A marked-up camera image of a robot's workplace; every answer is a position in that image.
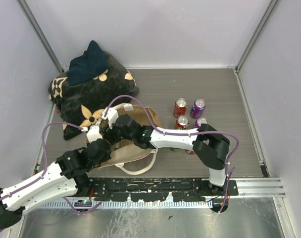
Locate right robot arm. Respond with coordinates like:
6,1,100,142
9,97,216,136
101,114,230,195

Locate canvas tote bag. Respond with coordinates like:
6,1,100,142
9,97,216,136
85,103,163,176

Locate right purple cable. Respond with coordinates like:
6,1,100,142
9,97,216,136
104,95,240,214

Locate purple soda can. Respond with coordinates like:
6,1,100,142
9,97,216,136
194,117,208,128
190,99,206,119

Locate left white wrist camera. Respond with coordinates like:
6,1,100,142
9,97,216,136
86,125,103,143

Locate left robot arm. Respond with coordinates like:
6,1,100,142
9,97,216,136
0,139,111,230

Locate navy blue cloth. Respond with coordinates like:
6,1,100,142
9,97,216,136
67,40,109,86

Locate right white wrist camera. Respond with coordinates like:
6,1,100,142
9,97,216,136
101,107,119,126

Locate black floral blanket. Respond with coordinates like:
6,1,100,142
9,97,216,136
48,51,139,127

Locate red cola can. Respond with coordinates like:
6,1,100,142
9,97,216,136
175,115,189,129
173,98,187,118

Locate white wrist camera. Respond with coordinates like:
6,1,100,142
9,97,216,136
101,107,119,126
86,125,103,143

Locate purple cable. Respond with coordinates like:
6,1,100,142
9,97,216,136
0,121,101,235
104,95,240,214

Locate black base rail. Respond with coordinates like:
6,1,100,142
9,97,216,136
63,176,239,203

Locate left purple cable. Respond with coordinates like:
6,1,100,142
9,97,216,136
0,121,101,235

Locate silver top can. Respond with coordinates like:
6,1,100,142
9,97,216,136
186,150,195,155

